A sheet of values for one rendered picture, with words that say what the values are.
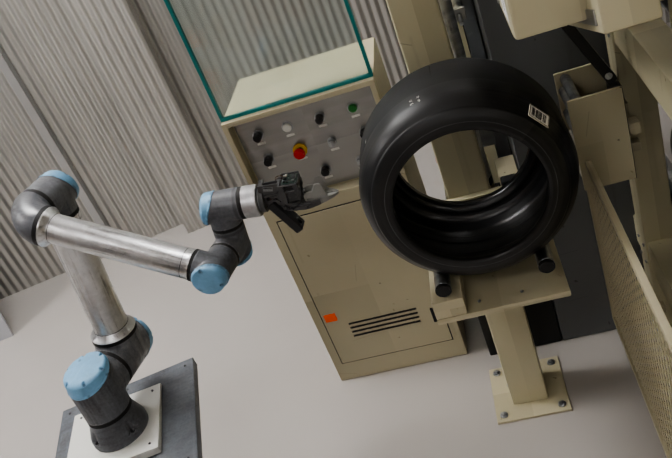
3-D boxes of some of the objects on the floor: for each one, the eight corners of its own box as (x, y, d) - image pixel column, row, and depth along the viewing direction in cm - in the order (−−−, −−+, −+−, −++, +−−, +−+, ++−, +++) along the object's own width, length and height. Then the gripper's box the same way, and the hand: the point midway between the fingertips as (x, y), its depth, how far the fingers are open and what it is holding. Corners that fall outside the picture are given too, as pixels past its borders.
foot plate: (489, 371, 298) (487, 367, 297) (557, 357, 292) (556, 353, 291) (498, 424, 275) (496, 420, 274) (572, 410, 270) (571, 406, 269)
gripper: (253, 192, 200) (332, 179, 196) (258, 175, 207) (334, 162, 204) (262, 219, 204) (339, 207, 201) (266, 201, 212) (340, 189, 208)
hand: (334, 194), depth 204 cm, fingers closed
